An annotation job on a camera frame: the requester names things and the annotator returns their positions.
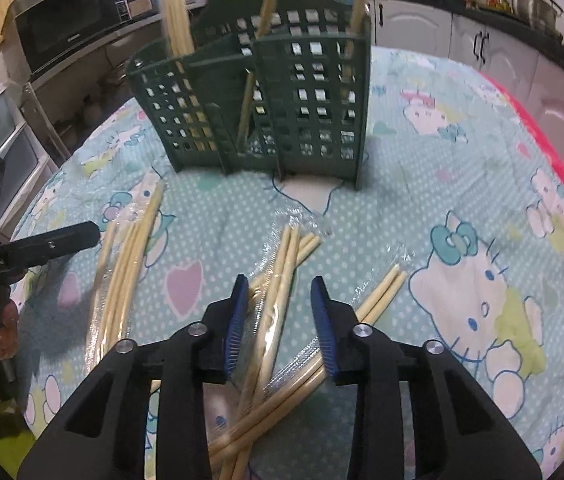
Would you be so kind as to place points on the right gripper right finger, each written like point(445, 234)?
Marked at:
point(459, 432)

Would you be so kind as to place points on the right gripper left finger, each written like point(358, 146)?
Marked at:
point(100, 431)

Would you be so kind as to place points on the chopsticks pair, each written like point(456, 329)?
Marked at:
point(134, 236)
point(192, 124)
point(267, 8)
point(283, 399)
point(274, 292)
point(355, 24)

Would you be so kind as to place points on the left hand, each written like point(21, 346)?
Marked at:
point(8, 331)

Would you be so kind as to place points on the hello kitty tablecloth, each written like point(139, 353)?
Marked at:
point(459, 187)

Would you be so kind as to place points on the black microwave oven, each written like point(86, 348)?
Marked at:
point(50, 28)

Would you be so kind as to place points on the green plastic utensil basket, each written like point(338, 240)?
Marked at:
point(305, 119)

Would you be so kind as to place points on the steel stock pot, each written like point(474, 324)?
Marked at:
point(539, 14)

